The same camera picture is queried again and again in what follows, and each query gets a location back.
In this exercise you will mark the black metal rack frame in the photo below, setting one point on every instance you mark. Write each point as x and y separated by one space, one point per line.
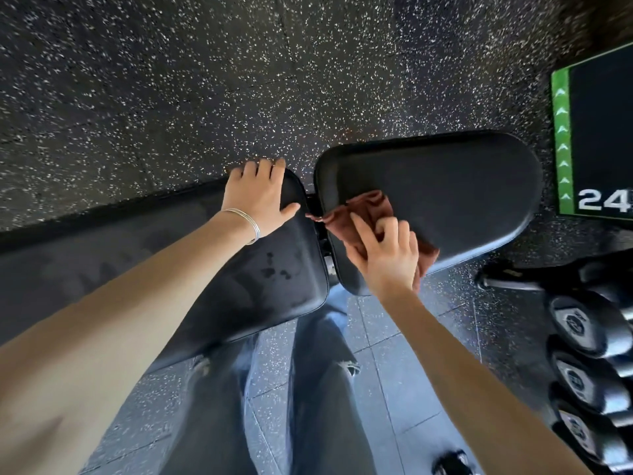
509 277

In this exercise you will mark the metal bench hinge frame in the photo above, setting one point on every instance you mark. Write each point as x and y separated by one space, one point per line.
327 252

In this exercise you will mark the black bench seat pad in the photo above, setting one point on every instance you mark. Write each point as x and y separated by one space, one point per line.
445 192

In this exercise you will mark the person's right forearm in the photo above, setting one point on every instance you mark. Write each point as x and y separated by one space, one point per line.
470 390

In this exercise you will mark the black shoe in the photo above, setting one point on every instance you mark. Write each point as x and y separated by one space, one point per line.
451 465

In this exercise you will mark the person's right little finger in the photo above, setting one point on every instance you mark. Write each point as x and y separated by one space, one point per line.
414 243

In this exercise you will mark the brown cleaning cloth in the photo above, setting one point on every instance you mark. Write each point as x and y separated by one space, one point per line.
366 206

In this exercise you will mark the black bench back pad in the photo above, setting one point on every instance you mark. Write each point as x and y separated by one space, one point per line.
123 232

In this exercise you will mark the person's left middle finger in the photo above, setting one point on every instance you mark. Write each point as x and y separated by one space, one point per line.
264 169

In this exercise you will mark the person's right middle finger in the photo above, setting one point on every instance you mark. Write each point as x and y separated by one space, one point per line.
386 227

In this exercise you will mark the black green-edged numbered box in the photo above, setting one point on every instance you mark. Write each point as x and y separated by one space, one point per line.
598 133

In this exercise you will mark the person's left thumb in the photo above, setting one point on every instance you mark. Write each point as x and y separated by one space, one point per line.
291 210

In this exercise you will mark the person's left little finger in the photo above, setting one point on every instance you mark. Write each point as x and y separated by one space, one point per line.
235 174

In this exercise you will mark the person's left forearm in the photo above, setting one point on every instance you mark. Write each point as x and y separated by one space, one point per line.
99 341

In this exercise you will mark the person's left hand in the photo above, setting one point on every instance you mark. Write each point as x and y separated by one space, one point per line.
257 200

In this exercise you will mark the black hex dumbbell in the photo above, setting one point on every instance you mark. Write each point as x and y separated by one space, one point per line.
588 432
606 274
588 378
588 324

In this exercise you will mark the blue ripped jeans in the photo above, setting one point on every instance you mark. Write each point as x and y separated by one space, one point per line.
321 390

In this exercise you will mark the person's right thumb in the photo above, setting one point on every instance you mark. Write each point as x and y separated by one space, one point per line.
355 257

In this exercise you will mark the person's right hand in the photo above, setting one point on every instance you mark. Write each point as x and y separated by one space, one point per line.
390 262

